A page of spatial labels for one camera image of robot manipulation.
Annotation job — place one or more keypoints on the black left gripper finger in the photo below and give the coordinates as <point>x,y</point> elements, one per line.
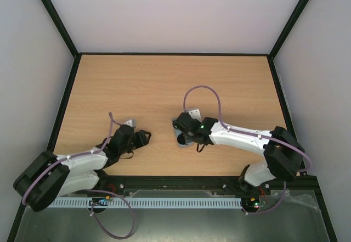
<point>143,142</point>
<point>144,134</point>

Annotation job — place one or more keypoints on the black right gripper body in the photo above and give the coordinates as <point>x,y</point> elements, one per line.
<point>182,131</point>

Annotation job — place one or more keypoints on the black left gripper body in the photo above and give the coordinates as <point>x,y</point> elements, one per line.
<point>134,145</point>

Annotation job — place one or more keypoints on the pink grey glasses case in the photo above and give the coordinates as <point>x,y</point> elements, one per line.
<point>181,120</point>

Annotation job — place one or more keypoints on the black sunglasses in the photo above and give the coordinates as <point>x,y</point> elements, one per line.
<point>181,139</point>

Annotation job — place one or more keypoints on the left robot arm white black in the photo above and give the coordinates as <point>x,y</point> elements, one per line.
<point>51,176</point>

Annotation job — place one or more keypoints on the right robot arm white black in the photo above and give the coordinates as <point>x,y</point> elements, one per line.
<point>282,154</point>

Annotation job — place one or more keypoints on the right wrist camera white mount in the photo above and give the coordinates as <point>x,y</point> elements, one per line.
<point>194,113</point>

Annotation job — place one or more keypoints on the light blue slotted cable duct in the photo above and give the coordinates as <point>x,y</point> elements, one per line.
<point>148,203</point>

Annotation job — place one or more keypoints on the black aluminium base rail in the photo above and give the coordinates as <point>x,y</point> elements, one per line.
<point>202,182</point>

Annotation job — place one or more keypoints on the black frame post left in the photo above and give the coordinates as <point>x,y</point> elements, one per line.
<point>52,12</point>

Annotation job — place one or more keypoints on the black frame post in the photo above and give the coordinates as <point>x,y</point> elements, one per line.
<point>296,13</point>
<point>52,12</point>

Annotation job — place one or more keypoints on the black frame post right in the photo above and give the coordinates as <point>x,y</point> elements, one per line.
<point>296,13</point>

